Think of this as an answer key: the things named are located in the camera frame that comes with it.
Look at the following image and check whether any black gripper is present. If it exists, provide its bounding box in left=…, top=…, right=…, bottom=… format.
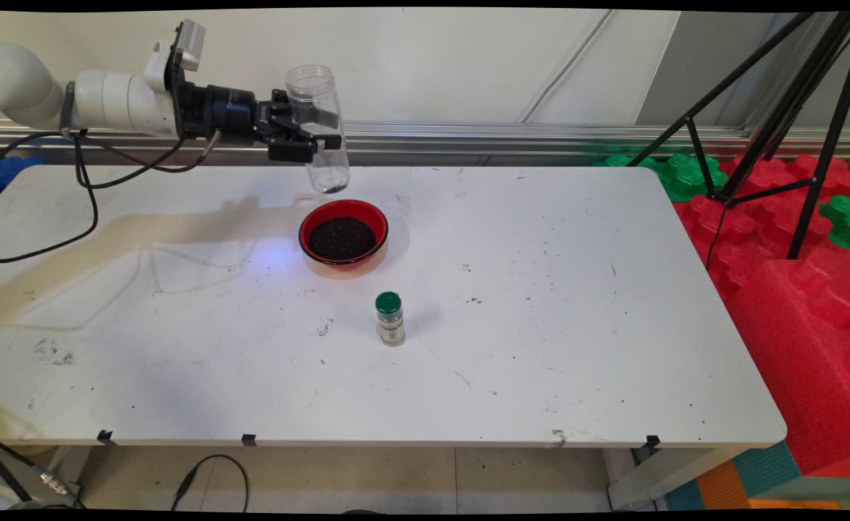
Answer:
left=172, top=69, right=343, bottom=164

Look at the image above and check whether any clear plastic jar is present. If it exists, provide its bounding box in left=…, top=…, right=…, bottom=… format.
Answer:
left=285, top=64, right=351, bottom=195

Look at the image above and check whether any red bowl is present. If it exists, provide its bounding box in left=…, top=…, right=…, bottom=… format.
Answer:
left=299, top=199, right=390, bottom=272

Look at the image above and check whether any black grain pile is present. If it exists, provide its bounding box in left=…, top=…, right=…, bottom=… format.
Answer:
left=308, top=216, right=378, bottom=262

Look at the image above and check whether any green lid spice jar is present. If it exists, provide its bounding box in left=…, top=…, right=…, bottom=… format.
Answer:
left=375, top=292, right=407, bottom=347

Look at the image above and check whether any blue foam piece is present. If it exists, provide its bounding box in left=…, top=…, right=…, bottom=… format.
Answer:
left=0, top=156, right=46, bottom=211

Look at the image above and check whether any large green foam piece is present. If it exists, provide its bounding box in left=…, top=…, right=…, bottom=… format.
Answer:
left=592, top=152, right=728, bottom=203

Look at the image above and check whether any red foam puzzle mat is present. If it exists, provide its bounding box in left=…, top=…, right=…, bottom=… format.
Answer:
left=675, top=154, right=850, bottom=290

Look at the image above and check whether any black tripod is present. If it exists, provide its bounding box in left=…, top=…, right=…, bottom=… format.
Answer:
left=624, top=11, right=850, bottom=261

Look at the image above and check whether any big red foam block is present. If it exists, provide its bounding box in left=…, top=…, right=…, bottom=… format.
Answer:
left=725, top=246, right=850, bottom=478

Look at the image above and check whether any small green foam piece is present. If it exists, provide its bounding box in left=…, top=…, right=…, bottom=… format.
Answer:
left=820, top=194, right=850, bottom=250

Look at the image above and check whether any teal and orange foam mat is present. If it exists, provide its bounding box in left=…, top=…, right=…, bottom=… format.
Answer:
left=664, top=441, right=850, bottom=511

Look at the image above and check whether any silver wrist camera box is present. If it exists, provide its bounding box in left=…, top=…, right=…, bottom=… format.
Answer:
left=144, top=20, right=207, bottom=91

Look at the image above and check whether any aluminium rail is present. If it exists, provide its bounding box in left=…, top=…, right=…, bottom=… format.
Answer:
left=0, top=118, right=850, bottom=161

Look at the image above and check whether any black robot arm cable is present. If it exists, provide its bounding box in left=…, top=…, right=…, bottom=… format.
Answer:
left=0, top=127, right=222, bottom=263

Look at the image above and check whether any white wall cable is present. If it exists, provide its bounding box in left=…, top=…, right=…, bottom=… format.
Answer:
left=519, top=10, right=618, bottom=124

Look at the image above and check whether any black floor cable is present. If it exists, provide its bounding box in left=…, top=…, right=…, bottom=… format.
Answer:
left=172, top=454, right=250, bottom=512

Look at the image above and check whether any black cable with metal connector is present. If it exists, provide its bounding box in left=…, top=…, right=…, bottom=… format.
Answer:
left=0, top=433, right=85, bottom=511

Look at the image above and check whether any thin black tripod cable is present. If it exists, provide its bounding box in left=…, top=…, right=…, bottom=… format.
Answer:
left=706, top=203, right=730, bottom=272

